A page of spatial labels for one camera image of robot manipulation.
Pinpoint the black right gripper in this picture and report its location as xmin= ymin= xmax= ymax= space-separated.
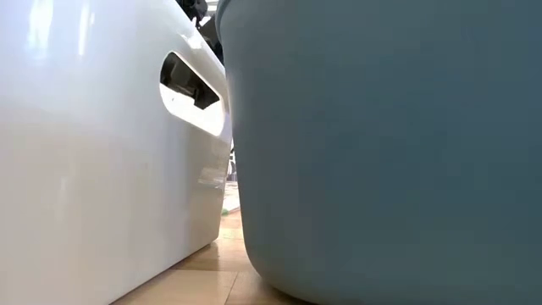
xmin=159 ymin=53 xmax=221 ymax=110

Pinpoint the teal plastic bin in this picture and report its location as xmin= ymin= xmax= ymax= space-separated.
xmin=214 ymin=0 xmax=542 ymax=305

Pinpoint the white plastic bin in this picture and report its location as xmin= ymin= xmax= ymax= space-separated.
xmin=0 ymin=0 xmax=233 ymax=305

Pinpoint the green toothbrush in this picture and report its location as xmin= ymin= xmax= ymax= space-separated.
xmin=221 ymin=181 xmax=241 ymax=216

